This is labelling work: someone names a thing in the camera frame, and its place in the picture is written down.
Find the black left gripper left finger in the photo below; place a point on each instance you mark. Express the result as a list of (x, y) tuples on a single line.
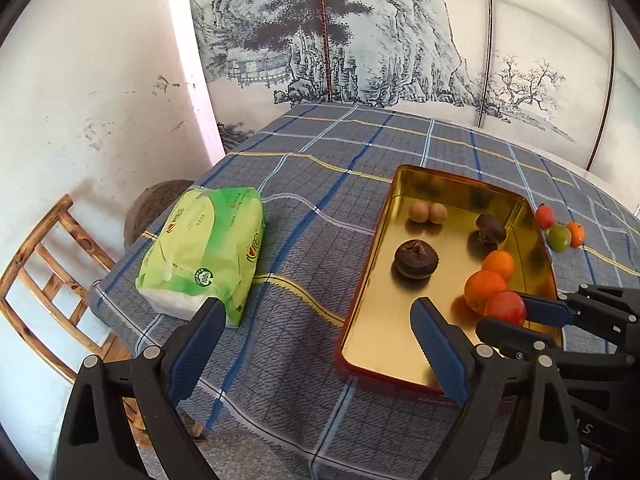
[(96, 440)]

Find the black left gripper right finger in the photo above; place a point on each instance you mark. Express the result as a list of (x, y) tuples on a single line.
[(541, 439)]

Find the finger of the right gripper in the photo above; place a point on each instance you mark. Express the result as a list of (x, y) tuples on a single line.
[(511, 340), (591, 305)]

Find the red tomato with stem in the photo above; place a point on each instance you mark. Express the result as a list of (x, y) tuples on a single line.
[(508, 307)]

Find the large orange tangerine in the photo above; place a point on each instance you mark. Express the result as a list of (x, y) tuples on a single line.
[(480, 287)]

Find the small orange mandarin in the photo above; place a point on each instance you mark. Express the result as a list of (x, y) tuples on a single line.
[(577, 233)]

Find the small orange tangerine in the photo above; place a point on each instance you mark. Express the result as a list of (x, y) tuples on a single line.
[(500, 262)]

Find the green tomato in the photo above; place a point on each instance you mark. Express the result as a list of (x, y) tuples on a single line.
[(559, 238)]

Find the wooden chair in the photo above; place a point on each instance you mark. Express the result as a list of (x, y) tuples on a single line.
[(52, 253)]

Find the red cherry tomato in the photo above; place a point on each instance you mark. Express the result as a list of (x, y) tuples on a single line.
[(545, 217)]

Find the gold metal tin tray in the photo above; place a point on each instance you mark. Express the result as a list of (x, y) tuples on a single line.
[(395, 335)]

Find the right tan longan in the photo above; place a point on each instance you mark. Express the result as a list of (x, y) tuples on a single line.
[(438, 213)]

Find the tan longan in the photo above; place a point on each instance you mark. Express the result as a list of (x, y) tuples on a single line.
[(419, 211), (438, 213)]

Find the left tan longan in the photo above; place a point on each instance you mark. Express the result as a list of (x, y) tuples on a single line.
[(419, 211)]

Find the blue plaid tablecloth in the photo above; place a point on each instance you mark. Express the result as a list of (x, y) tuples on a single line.
[(323, 172)]

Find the green tissue pack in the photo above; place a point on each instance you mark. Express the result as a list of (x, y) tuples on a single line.
[(207, 248)]

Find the dark round stool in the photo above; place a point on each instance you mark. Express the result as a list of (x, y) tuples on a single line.
[(149, 205)]

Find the landscape painted folding screen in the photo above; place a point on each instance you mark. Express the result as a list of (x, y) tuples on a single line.
[(558, 75)]

